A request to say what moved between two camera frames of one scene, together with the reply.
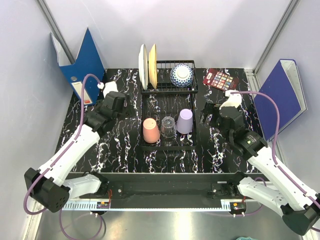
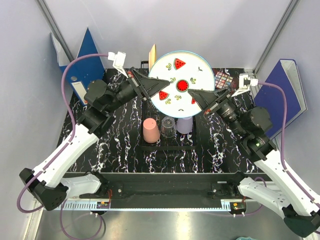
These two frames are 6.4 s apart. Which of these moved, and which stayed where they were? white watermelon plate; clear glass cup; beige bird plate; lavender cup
Moved: white watermelon plate
Stayed: lavender cup; beige bird plate; clear glass cup
